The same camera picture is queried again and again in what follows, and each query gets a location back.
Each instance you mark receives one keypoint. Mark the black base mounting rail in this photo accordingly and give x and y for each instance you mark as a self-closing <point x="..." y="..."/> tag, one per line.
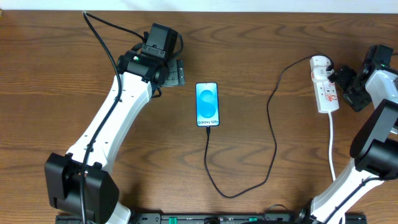
<point x="155" y="218"/>

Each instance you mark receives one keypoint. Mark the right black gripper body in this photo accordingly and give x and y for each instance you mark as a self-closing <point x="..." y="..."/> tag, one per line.
<point x="348" y="82"/>

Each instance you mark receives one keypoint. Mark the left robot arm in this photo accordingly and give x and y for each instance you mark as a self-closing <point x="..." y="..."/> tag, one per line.
<point x="80" y="182"/>

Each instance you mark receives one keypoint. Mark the white power strip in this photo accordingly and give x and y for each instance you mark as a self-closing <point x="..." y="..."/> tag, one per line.
<point x="326" y="97"/>

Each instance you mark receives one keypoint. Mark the blue-screen Galaxy smartphone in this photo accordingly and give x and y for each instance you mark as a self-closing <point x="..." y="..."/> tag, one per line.
<point x="207" y="104"/>

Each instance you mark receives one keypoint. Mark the white USB charger plug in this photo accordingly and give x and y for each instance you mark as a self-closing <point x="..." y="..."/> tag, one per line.
<point x="321" y="68"/>

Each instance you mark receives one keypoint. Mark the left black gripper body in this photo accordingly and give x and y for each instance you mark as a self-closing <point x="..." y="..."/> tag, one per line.
<point x="173" y="72"/>

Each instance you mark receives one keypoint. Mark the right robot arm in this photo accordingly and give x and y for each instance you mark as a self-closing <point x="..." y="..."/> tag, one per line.
<point x="373" y="155"/>

